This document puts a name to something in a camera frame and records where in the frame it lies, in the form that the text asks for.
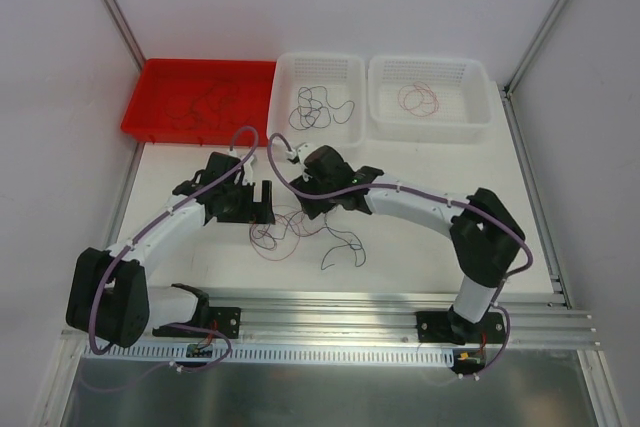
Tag coloured wire bundle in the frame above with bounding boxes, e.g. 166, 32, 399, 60
248, 204, 369, 271

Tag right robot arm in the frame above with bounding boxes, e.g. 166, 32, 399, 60
286, 144, 531, 345

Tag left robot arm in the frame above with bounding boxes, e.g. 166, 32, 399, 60
66, 150, 275, 355

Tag white middle mesh basket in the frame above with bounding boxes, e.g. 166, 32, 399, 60
266, 52, 367, 154

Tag white mesh basket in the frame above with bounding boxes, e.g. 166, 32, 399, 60
266, 52, 367, 154
367, 55, 494, 144

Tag white right mesh basket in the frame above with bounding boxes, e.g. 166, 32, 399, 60
367, 55, 494, 144

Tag red plastic tray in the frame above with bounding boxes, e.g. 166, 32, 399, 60
121, 58, 276, 146

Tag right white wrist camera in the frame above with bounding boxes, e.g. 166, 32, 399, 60
286, 142, 317, 164

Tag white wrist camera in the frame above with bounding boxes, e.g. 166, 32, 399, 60
227, 148, 257, 186
286, 142, 317, 164

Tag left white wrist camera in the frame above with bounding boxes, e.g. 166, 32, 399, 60
227, 148, 257, 186

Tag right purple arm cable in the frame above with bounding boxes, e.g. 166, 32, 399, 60
267, 134, 534, 306

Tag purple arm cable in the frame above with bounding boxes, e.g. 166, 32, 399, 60
87, 125, 260, 356
267, 134, 534, 306

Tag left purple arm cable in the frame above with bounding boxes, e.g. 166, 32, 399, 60
87, 125, 260, 356

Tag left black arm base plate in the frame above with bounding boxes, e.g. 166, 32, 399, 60
151, 305, 242, 340

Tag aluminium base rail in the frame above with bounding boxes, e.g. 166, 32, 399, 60
207, 288, 602, 350

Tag white slotted cable duct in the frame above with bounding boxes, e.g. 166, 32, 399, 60
97, 342, 454, 368

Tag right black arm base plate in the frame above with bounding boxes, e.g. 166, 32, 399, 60
415, 310, 506, 345

